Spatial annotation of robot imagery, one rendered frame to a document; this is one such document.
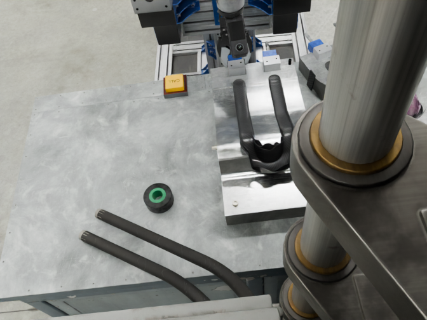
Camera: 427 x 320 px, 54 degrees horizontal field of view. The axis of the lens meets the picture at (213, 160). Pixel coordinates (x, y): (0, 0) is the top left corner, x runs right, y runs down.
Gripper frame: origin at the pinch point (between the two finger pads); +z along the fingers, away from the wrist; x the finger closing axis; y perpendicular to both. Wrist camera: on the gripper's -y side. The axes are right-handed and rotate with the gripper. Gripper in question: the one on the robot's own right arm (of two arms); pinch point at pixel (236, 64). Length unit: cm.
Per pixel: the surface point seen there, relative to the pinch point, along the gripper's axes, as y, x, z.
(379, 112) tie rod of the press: -78, -6, -70
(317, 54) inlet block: 3.4, -26.0, 3.6
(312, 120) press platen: -73, -3, -63
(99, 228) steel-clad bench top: -45, 43, 11
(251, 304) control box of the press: -86, 4, -56
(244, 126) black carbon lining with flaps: -23.3, 0.1, 1.2
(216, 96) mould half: -9.8, 7.0, 2.5
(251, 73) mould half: -2.4, -4.3, 2.2
